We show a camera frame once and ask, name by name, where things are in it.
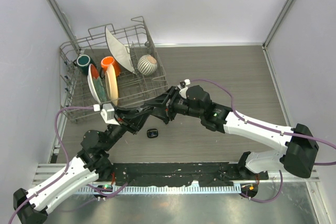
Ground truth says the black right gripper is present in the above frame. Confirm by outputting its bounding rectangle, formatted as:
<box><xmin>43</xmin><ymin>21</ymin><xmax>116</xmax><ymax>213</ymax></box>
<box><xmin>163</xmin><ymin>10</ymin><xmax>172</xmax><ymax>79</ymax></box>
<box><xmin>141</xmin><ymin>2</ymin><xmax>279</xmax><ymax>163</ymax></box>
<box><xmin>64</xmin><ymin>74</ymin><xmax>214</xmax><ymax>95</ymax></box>
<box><xmin>145</xmin><ymin>87</ymin><xmax>203</xmax><ymax>122</ymax></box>

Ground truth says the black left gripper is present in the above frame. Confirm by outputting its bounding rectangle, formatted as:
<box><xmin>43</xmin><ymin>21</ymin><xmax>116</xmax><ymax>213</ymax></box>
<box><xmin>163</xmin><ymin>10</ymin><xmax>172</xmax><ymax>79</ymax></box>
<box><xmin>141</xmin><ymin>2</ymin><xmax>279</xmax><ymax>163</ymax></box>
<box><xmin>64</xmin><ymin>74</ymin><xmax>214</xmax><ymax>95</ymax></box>
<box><xmin>103</xmin><ymin>106</ymin><xmax>152</xmax><ymax>151</ymax></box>

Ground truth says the black earbud charging case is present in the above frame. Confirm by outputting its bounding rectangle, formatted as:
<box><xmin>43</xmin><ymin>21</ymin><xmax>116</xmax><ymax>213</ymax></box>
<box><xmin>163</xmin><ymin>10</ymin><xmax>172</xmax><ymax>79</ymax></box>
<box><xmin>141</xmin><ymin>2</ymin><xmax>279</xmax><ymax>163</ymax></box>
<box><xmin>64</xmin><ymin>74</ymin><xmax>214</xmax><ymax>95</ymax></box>
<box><xmin>146</xmin><ymin>128</ymin><xmax>159</xmax><ymax>138</ymax></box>

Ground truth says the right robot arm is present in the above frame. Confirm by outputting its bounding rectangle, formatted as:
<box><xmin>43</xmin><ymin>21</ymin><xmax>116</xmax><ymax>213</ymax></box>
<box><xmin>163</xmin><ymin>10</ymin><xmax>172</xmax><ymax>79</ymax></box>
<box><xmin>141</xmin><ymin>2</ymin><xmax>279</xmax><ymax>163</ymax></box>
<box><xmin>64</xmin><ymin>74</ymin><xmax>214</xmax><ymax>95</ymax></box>
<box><xmin>145</xmin><ymin>86</ymin><xmax>319</xmax><ymax>179</ymax></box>

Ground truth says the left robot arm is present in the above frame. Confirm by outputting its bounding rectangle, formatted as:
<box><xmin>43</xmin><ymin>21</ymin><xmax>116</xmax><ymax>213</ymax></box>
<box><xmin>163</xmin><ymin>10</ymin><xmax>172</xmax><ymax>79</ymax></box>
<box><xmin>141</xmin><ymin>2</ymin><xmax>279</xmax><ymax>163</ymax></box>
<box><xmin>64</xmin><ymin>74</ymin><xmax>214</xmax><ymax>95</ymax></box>
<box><xmin>13</xmin><ymin>103</ymin><xmax>154</xmax><ymax>223</ymax></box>

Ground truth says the beige plate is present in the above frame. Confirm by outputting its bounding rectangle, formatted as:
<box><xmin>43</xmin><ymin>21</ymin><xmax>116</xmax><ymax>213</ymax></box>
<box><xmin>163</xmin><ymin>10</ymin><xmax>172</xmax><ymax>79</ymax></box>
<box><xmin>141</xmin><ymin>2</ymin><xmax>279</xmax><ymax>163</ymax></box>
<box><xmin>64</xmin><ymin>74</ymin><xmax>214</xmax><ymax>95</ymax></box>
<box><xmin>105</xmin><ymin>65</ymin><xmax>119</xmax><ymax>106</ymax></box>

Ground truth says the striped grey white bowl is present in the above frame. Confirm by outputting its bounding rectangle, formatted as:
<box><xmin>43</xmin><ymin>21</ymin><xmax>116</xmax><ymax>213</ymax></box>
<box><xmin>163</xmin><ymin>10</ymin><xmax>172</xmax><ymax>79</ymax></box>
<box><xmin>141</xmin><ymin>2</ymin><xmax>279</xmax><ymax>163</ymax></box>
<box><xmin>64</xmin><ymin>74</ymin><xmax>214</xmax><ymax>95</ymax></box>
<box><xmin>138</xmin><ymin>55</ymin><xmax>158</xmax><ymax>76</ymax></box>

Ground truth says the red teal floral plate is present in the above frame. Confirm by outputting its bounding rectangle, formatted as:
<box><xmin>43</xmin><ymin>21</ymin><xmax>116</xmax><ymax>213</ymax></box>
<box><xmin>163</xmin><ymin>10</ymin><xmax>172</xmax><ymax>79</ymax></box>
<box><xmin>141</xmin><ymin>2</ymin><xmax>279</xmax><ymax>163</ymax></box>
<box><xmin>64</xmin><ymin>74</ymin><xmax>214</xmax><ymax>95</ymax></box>
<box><xmin>87</xmin><ymin>63</ymin><xmax>108</xmax><ymax>104</ymax></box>

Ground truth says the orange mug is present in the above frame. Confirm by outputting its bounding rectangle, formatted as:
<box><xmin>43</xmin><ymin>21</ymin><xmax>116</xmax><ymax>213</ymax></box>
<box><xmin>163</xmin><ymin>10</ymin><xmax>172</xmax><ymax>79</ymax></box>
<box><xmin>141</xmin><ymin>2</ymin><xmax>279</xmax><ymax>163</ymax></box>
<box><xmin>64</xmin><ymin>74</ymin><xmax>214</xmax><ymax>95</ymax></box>
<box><xmin>99</xmin><ymin>56</ymin><xmax>121</xmax><ymax>78</ymax></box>

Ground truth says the white square plate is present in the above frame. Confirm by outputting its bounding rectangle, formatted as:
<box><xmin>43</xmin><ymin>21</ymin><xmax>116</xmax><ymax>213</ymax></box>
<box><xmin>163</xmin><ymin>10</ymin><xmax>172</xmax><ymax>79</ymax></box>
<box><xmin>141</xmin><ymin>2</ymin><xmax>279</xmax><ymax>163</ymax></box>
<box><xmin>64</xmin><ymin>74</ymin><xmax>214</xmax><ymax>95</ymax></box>
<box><xmin>105</xmin><ymin>26</ymin><xmax>136</xmax><ymax>74</ymax></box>

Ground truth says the teal mug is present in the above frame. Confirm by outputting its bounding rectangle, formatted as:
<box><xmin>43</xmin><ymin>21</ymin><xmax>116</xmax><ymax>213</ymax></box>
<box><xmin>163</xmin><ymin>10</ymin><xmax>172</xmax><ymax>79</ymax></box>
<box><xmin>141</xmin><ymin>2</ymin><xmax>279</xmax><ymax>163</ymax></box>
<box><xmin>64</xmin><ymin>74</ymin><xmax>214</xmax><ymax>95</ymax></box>
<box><xmin>73</xmin><ymin>54</ymin><xmax>96</xmax><ymax>76</ymax></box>

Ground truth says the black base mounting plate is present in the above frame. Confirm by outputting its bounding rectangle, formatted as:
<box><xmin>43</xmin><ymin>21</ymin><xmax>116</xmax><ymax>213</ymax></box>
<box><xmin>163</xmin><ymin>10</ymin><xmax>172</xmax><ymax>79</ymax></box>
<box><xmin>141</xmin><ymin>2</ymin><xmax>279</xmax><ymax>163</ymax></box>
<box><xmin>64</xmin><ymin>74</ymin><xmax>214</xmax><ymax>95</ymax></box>
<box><xmin>105</xmin><ymin>162</ymin><xmax>269</xmax><ymax>187</ymax></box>

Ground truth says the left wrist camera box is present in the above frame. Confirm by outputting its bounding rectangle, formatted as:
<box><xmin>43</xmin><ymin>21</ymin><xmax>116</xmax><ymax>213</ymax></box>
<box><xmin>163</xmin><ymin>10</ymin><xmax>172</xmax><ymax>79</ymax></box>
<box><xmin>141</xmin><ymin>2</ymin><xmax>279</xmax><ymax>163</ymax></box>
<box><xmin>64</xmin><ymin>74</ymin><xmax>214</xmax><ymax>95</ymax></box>
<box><xmin>93</xmin><ymin>103</ymin><xmax>119</xmax><ymax>125</ymax></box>

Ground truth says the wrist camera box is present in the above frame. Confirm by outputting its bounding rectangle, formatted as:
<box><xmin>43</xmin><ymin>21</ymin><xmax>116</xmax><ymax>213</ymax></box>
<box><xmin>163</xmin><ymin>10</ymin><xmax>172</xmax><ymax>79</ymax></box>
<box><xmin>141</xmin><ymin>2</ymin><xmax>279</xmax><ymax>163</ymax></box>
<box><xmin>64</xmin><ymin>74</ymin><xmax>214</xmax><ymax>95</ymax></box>
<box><xmin>177</xmin><ymin>79</ymin><xmax>191</xmax><ymax>99</ymax></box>
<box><xmin>93</xmin><ymin>103</ymin><xmax>119</xmax><ymax>125</ymax></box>

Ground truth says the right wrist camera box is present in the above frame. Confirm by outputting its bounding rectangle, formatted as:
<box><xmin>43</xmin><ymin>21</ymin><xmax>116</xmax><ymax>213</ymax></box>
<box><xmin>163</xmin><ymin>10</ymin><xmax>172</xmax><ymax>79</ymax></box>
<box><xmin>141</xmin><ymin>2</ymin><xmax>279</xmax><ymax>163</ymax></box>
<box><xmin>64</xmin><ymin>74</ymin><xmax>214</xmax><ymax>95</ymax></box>
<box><xmin>177</xmin><ymin>79</ymin><xmax>191</xmax><ymax>99</ymax></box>

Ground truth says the grey wire dish rack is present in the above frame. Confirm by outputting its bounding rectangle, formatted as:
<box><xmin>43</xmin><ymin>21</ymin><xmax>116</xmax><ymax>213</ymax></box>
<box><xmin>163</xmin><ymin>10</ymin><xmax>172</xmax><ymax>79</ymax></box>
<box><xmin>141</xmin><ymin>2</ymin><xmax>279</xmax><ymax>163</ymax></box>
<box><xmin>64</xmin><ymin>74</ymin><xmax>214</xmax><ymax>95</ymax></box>
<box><xmin>60</xmin><ymin>16</ymin><xmax>168</xmax><ymax>108</ymax></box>

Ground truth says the white slotted cable duct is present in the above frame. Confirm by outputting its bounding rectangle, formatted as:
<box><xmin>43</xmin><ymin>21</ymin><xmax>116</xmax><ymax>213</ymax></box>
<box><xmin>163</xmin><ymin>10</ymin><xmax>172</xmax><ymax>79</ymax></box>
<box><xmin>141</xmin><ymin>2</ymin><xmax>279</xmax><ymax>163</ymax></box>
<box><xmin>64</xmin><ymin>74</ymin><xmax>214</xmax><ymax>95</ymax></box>
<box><xmin>78</xmin><ymin>183</ymin><xmax>242</xmax><ymax>195</ymax></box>

